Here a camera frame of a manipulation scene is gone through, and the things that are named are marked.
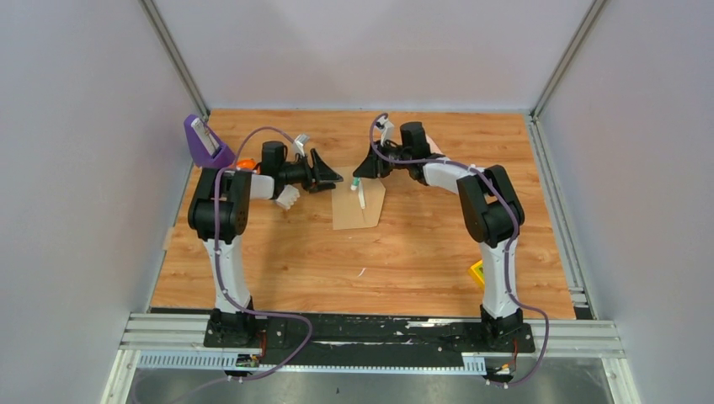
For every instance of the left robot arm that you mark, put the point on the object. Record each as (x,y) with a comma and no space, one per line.
(218,213)

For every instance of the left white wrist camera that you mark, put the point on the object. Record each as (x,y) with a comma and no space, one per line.
(299,144)

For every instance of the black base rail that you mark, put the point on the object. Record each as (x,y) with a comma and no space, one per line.
(362,341)

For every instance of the pink cylindrical tube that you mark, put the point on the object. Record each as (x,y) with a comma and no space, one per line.
(434,148)

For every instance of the beige letter paper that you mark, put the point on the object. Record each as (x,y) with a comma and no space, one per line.
(361,196)

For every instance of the yellow toy block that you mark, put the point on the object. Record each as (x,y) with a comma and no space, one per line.
(477,275)

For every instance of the blue white toy block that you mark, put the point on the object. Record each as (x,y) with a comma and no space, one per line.
(287,197)

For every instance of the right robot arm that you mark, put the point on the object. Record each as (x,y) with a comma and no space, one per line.
(491,211)

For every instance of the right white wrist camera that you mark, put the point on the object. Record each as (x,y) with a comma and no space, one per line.
(386,128)

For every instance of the brown paper envelope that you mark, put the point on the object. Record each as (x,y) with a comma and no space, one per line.
(346,211)

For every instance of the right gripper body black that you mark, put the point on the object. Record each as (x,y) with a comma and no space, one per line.
(385,158)

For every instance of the purple holder stand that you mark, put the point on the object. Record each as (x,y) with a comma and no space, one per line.
(205,147)

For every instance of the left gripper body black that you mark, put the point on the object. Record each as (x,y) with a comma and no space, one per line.
(296,173)

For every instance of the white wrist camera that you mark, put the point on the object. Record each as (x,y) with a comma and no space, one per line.
(299,144)
(386,128)

